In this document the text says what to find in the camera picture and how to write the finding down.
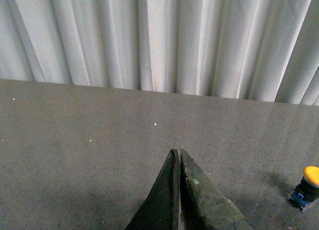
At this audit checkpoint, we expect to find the white pleated curtain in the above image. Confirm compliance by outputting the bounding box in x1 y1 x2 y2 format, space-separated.
0 0 319 106

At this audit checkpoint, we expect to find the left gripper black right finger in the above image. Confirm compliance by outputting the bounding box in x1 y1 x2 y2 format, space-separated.
180 149 253 230

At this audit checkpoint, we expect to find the yellow push button switch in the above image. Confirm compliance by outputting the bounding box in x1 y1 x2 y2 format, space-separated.
287 166 319 213

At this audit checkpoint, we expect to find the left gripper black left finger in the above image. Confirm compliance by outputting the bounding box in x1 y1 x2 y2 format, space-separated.
126 149 180 230

